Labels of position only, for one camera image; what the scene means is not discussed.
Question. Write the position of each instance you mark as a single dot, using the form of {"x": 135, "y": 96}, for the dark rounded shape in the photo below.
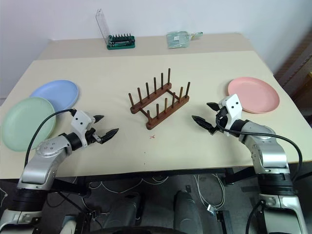
{"x": 126, "y": 209}
{"x": 187, "y": 212}

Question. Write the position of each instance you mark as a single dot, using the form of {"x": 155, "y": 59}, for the green screwdriver bit set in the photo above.
{"x": 122, "y": 44}

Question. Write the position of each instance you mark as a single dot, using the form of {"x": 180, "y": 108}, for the pink red plate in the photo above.
{"x": 256, "y": 92}

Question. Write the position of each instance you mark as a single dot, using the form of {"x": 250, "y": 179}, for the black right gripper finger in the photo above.
{"x": 202, "y": 123}
{"x": 214, "y": 106}

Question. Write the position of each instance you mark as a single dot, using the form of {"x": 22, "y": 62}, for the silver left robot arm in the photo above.
{"x": 46, "y": 148}

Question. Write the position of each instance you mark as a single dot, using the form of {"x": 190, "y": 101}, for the blue plate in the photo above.
{"x": 58, "y": 92}

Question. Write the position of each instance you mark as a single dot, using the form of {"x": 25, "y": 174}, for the clear plastic bag packet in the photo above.
{"x": 176, "y": 40}

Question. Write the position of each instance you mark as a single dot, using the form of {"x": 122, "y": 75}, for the wooden dish rack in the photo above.
{"x": 168, "y": 112}

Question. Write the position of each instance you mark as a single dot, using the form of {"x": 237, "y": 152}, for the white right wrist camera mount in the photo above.
{"x": 234, "y": 104}

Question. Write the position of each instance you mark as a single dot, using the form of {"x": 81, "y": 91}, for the clear plastic case lid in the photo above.
{"x": 103, "y": 24}

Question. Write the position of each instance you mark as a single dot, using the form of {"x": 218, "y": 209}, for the green plate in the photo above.
{"x": 24, "y": 122}

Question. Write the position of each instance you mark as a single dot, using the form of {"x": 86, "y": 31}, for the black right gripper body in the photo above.
{"x": 221, "y": 118}

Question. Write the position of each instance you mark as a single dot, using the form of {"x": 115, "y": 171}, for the black table frame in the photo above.
{"x": 146, "y": 173}

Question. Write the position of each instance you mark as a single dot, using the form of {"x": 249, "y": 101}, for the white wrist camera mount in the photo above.
{"x": 234, "y": 104}
{"x": 80, "y": 120}

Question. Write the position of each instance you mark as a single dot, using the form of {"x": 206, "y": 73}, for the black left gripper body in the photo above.
{"x": 93, "y": 137}

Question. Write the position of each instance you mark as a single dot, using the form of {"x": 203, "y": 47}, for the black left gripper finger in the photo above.
{"x": 109, "y": 135}
{"x": 99, "y": 118}

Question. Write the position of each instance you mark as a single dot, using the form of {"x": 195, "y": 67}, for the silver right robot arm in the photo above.
{"x": 268, "y": 151}

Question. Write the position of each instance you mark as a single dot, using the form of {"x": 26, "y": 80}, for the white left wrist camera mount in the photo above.
{"x": 80, "y": 120}

